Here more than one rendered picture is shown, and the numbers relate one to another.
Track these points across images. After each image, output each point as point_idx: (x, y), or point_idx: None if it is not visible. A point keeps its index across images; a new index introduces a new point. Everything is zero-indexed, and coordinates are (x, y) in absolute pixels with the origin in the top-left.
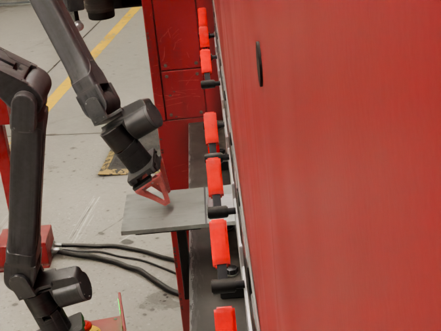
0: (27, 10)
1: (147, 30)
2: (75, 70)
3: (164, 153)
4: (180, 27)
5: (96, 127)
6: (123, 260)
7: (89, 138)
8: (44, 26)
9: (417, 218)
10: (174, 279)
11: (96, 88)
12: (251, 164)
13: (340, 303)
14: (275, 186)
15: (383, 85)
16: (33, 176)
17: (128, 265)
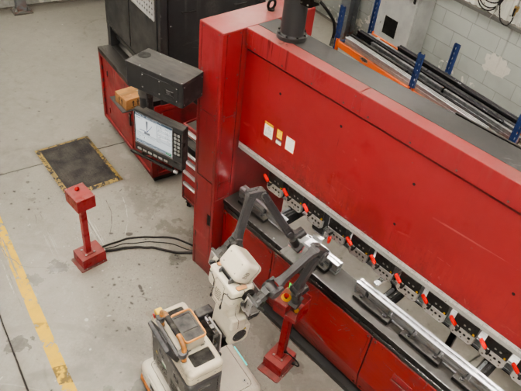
0: None
1: (216, 172)
2: (284, 226)
3: (214, 212)
4: (225, 167)
5: (23, 162)
6: (138, 244)
7: (29, 171)
8: (274, 216)
9: None
10: (171, 246)
11: (291, 230)
12: (476, 288)
13: None
14: (517, 302)
15: None
16: (314, 268)
17: (146, 247)
